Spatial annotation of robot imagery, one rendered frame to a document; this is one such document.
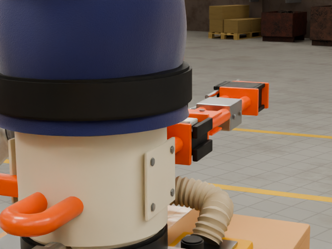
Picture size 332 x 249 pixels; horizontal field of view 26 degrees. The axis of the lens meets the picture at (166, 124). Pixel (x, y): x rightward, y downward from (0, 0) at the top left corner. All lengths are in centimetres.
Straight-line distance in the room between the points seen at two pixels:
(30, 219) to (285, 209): 396
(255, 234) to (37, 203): 39
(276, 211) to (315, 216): 24
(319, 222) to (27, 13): 381
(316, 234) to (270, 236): 319
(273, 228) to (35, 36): 50
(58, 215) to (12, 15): 20
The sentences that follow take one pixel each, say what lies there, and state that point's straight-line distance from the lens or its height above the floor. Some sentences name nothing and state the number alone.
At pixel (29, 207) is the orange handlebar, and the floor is 120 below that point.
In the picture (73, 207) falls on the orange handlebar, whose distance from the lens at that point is 73.
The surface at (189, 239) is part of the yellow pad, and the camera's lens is 88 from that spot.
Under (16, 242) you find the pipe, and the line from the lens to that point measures 89.
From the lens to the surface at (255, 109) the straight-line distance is 133.
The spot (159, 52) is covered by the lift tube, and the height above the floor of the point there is 135.
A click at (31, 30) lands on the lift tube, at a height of 138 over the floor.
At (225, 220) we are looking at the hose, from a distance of 93.
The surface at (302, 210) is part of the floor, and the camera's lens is 461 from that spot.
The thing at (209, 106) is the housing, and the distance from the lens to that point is 121.
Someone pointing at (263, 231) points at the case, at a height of 107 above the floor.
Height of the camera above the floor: 142
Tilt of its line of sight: 11 degrees down
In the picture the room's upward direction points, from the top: straight up
